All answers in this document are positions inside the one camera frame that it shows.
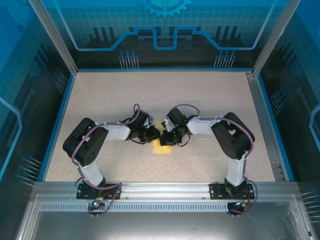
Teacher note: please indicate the yellow paper sheet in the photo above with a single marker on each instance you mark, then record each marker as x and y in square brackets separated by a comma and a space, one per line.
[165, 150]

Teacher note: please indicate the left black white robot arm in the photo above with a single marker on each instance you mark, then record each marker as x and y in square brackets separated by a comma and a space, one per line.
[87, 145]

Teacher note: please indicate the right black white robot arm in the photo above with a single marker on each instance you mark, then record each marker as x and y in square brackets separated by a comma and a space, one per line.
[232, 137]

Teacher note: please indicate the steel front panel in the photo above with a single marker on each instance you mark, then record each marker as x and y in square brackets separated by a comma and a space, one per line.
[160, 225]

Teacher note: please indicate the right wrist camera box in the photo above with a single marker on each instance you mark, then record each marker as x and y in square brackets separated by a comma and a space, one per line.
[168, 125]

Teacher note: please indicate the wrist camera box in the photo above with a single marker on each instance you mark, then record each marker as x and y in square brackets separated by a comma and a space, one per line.
[168, 125]
[150, 119]

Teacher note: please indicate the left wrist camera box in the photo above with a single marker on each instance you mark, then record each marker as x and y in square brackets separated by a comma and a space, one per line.
[150, 119]

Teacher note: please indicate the aluminium mounting rail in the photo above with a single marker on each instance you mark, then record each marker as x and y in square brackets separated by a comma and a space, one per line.
[165, 190]

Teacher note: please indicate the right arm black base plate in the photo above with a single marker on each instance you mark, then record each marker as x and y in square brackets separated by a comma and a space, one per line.
[217, 191]

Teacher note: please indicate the aluminium side rail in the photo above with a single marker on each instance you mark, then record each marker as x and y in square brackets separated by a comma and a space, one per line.
[262, 120]

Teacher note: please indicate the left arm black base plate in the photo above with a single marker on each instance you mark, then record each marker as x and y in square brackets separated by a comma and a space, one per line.
[86, 193]

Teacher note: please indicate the aluminium frame post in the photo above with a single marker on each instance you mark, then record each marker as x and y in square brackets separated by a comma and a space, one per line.
[57, 42]
[272, 42]

